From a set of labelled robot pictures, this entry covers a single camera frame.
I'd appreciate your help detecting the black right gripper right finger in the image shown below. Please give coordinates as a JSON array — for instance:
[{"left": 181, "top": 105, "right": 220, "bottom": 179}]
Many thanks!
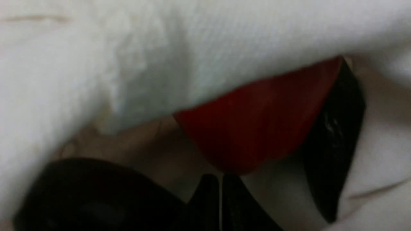
[{"left": 222, "top": 174, "right": 282, "bottom": 231}]

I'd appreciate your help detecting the white cloth bag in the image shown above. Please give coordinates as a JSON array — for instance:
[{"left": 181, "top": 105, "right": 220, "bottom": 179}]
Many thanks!
[{"left": 1, "top": 0, "right": 410, "bottom": 231}]

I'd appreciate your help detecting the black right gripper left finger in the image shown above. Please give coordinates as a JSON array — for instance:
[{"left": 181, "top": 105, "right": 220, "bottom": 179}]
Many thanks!
[{"left": 170, "top": 174, "right": 220, "bottom": 231}]

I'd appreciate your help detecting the red bell pepper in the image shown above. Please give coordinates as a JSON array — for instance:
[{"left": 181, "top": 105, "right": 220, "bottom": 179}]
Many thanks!
[{"left": 173, "top": 56, "right": 343, "bottom": 174}]

